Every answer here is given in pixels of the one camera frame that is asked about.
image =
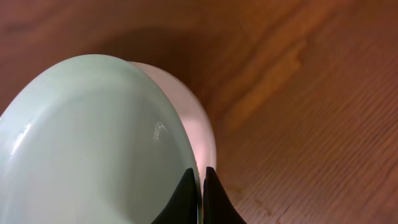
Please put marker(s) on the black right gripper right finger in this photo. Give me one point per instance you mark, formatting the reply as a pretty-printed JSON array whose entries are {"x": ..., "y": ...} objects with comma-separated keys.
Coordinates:
[{"x": 217, "y": 207}]

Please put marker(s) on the white plate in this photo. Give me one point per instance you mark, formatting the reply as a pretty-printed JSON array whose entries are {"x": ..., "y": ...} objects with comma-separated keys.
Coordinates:
[{"x": 193, "y": 116}]

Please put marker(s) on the mint green plate top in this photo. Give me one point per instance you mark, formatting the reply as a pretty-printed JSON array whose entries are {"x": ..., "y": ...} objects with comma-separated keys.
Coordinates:
[{"x": 90, "y": 140}]

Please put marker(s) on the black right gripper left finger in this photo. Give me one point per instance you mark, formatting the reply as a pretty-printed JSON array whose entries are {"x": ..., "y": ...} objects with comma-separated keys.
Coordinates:
[{"x": 182, "y": 207}]

